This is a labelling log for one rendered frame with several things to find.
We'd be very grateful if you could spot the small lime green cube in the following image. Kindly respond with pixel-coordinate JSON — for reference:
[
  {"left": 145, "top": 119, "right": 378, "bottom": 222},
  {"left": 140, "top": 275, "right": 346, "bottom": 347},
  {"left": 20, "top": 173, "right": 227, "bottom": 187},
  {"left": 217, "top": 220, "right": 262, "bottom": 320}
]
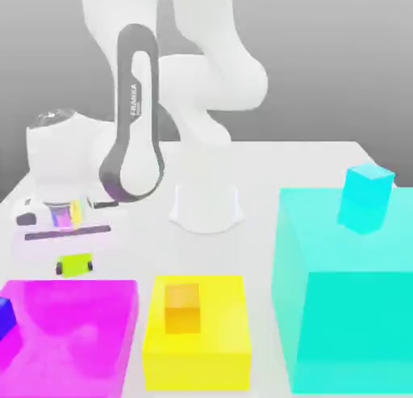
[{"left": 56, "top": 252, "right": 94, "bottom": 279}]

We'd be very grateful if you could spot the small cyan cube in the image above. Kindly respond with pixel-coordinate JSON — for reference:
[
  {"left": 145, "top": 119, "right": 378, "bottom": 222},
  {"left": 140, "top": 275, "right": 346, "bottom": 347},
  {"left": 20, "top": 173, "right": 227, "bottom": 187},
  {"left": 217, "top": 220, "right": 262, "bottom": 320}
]
[{"left": 336, "top": 162, "right": 397, "bottom": 235}]

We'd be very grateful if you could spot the large turquoise box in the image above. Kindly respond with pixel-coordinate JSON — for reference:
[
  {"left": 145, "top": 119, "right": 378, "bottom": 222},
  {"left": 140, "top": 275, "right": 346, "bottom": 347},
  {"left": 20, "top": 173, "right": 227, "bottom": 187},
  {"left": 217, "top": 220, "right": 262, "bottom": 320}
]
[{"left": 271, "top": 186, "right": 413, "bottom": 396}]

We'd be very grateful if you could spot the large yellow box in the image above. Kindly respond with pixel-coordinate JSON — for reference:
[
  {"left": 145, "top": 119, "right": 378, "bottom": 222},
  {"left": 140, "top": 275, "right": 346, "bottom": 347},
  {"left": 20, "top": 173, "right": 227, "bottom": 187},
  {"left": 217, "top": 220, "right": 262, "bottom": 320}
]
[{"left": 141, "top": 274, "right": 253, "bottom": 392}]

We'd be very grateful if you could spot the small blue cube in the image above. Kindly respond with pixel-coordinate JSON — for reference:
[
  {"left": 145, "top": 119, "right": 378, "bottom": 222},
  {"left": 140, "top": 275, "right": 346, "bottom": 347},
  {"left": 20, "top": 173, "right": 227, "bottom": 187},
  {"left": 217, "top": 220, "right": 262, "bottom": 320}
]
[{"left": 0, "top": 296, "right": 18, "bottom": 341}]

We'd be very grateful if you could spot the large magenta box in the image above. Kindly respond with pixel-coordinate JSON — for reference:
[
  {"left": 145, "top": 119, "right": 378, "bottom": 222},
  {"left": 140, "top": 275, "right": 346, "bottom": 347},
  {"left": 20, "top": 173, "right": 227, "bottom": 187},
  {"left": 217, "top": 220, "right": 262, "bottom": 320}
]
[{"left": 0, "top": 279, "right": 140, "bottom": 398}]

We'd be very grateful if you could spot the small orange cube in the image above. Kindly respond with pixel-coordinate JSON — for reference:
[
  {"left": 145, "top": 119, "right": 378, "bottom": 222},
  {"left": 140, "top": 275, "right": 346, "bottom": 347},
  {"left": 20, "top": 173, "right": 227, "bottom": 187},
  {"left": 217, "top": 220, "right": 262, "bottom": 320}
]
[{"left": 163, "top": 283, "right": 202, "bottom": 335}]

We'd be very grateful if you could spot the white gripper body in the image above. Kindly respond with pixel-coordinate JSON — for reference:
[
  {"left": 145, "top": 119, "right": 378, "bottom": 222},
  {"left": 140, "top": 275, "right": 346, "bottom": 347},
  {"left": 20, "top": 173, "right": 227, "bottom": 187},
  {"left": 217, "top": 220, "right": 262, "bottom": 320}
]
[{"left": 13, "top": 221, "right": 127, "bottom": 261}]

